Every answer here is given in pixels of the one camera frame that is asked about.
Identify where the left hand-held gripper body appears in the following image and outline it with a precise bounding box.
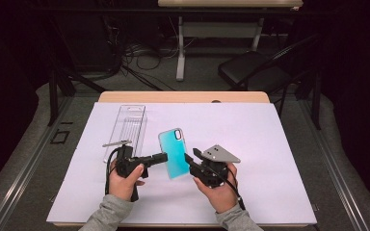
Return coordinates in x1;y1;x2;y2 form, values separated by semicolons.
101;140;150;203

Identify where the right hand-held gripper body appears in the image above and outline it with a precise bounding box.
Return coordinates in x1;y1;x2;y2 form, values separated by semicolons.
188;144;242;190

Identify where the phone case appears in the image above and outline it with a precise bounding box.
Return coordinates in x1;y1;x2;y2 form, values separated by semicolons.
157;127;191;180

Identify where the clear plastic box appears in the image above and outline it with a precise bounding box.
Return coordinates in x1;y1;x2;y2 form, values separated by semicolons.
102;104;148;165

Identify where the person's left hand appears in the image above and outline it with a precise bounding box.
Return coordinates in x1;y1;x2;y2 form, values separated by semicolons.
108;163;146;202

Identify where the person's right hand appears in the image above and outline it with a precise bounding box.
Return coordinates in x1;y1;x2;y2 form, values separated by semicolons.
192;162;239;215

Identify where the white board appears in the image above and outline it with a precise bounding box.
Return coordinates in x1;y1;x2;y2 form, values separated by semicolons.
46;101;318;225

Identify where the wooden table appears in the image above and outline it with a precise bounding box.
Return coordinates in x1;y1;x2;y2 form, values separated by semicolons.
46;90;318;229

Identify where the black folding chair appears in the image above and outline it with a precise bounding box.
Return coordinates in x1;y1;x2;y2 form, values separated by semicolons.
217;33;323;118

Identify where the black metal stand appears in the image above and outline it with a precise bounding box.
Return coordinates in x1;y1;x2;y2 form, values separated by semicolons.
47;68;107;127

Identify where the white legged desk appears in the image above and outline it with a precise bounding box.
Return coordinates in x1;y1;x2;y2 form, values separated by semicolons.
157;0;304;82

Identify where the left hand-held gripper cable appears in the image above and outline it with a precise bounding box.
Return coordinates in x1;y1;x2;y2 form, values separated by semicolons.
104;147;120;196

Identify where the hand-held gripper cable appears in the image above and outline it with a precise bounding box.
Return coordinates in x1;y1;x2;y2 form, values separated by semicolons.
104;147;120;196
210;165;247;212

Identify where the right hand-held gripper cable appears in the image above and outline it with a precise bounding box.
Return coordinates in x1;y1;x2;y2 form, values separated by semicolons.
210;165;247;212

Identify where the bundle of floor cables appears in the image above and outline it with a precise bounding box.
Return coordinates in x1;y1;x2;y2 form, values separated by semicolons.
102;15;197;91

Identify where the aluminium floor rail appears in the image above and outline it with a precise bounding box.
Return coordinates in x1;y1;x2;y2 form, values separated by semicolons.
300;97;370;231
0;95;75;231

